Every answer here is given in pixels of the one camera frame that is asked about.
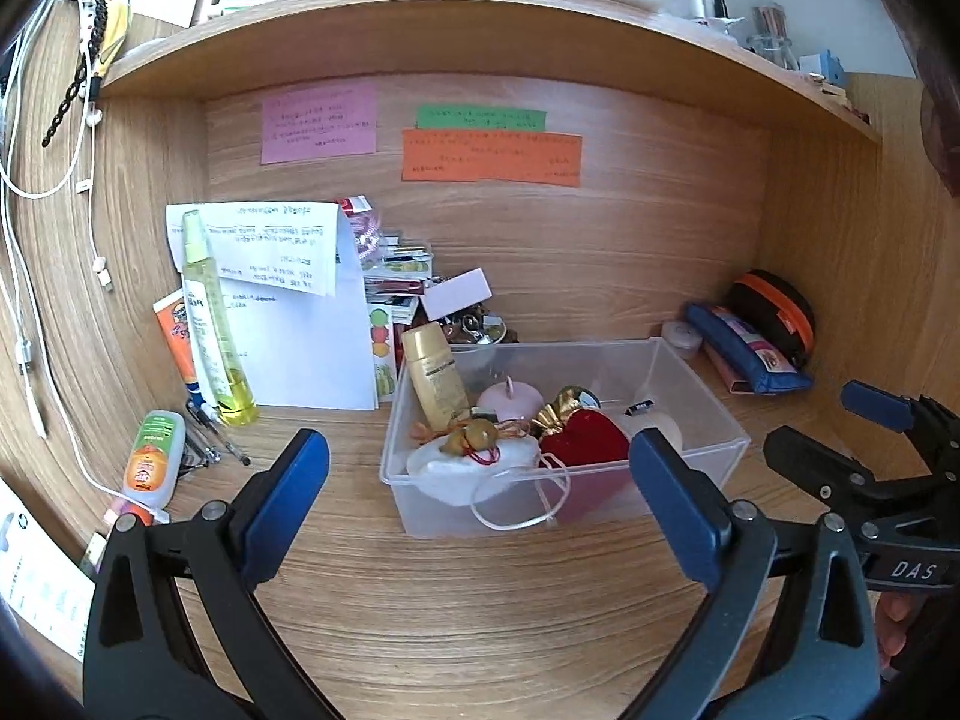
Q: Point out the small white box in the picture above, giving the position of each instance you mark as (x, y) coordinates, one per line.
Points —
(449, 296)

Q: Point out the clear plastic storage bin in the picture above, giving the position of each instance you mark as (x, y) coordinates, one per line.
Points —
(617, 372)

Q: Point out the yellow spray bottle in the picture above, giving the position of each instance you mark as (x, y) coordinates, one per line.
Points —
(209, 327)

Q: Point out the beige cream tube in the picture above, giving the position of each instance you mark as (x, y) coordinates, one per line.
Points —
(431, 366)

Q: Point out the orange sticky note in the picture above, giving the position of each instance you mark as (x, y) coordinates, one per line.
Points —
(453, 155)

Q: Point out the orange tube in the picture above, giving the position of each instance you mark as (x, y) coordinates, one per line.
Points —
(172, 318)

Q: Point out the fruit sticker sheet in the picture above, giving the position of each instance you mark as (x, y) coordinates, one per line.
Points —
(383, 349)

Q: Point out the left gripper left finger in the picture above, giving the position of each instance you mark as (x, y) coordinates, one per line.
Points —
(142, 659)

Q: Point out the dark green spray bottle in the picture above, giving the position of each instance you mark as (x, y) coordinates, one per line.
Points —
(640, 408)

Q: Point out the blue pouch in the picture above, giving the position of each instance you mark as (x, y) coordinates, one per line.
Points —
(754, 358)

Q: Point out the small bowl of trinkets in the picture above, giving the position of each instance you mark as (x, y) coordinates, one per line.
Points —
(468, 328)

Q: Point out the wooden shelf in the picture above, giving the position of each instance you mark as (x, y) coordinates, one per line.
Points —
(590, 42)

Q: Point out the pink sticky note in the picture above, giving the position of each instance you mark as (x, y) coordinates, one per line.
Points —
(322, 121)

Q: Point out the white booklet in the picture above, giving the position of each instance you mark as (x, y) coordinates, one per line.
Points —
(40, 583)

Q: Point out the stack of small packets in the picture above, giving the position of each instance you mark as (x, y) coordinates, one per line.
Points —
(390, 265)

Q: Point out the white folded paper sheet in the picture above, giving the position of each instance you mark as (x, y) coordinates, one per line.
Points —
(292, 282)

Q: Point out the right hand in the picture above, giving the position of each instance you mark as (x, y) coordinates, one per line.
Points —
(892, 616)

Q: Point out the red velvet pouch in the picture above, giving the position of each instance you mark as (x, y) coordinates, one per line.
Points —
(573, 429)

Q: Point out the black orange round case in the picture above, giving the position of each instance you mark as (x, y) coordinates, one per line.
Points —
(775, 310)

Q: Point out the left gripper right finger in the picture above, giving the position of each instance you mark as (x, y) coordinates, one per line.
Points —
(818, 659)

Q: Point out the white tape roll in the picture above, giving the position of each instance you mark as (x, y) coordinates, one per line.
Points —
(632, 425)

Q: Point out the small white round jar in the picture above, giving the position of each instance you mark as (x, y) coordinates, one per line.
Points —
(682, 337)

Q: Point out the nail clippers and pen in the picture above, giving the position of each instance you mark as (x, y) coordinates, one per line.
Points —
(212, 435)

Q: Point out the pink round case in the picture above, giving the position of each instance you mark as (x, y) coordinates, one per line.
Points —
(510, 400)

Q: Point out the green sticky note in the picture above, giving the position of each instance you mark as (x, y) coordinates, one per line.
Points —
(478, 117)

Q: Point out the white drawstring pouch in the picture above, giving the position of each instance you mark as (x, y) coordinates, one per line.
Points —
(508, 488)

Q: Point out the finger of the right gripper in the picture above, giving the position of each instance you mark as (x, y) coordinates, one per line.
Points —
(926, 505)
(930, 427)

